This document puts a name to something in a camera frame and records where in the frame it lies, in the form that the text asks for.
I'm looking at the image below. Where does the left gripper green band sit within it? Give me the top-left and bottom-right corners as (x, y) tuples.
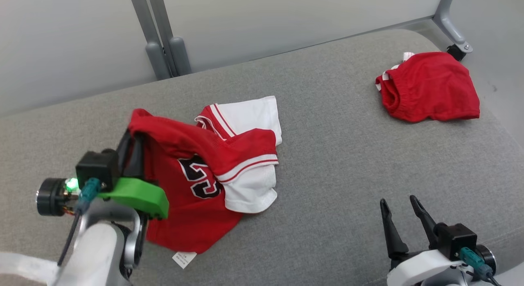
(36, 129), (169, 220)

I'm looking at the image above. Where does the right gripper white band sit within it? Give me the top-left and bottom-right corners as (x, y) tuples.
(379, 195), (497, 286)

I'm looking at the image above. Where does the red white number jersey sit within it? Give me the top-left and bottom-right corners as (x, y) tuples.
(128, 95), (283, 270)

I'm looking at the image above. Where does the red shorts white trim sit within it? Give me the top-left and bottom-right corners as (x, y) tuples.
(375, 52), (481, 123)

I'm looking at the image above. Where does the grey fabric sofa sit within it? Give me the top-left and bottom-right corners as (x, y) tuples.
(0, 29), (524, 286)

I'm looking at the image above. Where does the white tape strip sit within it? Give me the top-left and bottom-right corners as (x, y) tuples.
(0, 252), (61, 286)

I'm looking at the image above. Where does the grey partition foot with caster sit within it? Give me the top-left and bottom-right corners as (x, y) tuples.
(432, 0), (474, 62)

